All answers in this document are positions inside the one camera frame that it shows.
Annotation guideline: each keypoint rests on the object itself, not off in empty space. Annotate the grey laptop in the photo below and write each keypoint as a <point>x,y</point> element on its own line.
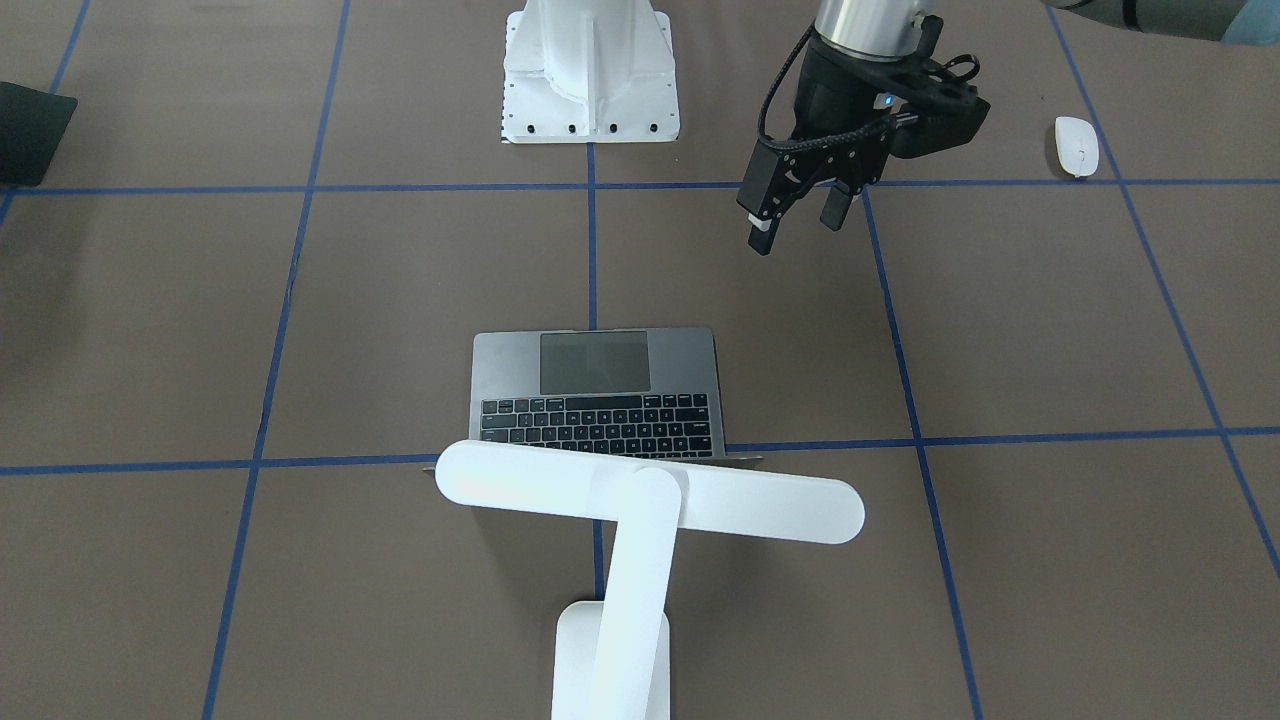
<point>635,392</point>

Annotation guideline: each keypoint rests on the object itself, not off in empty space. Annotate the white computer mouse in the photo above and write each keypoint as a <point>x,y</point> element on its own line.
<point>1077,146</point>

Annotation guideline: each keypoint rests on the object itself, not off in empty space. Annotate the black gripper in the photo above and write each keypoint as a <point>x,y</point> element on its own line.
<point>828,98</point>

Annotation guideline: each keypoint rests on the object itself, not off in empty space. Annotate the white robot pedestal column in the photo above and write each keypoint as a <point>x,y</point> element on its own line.
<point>589,72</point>

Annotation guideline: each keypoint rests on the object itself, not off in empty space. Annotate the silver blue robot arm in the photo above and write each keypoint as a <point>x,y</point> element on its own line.
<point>888,30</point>

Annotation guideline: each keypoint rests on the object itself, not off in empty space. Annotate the black mouse pad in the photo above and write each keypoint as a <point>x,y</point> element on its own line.
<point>32,125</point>

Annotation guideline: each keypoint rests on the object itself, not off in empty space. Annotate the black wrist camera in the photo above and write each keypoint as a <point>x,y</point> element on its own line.
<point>924,132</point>

